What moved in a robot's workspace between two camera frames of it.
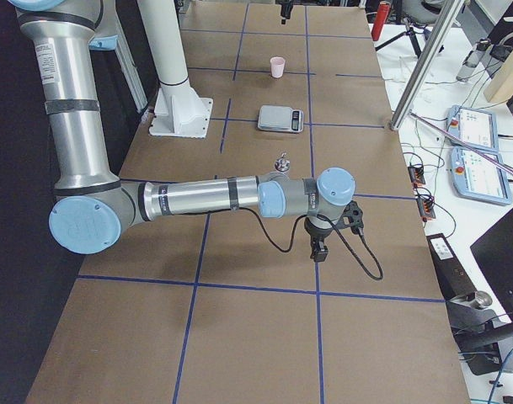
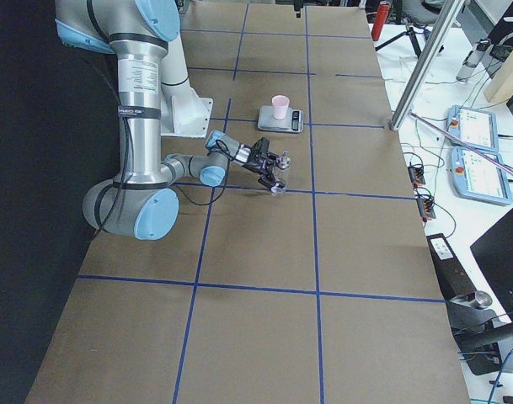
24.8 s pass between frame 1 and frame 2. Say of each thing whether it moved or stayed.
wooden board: stayed
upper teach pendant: stayed
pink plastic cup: moved
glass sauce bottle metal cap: stayed
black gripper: moved
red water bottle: stayed
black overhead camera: moved
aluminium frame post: stayed
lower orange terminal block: stayed
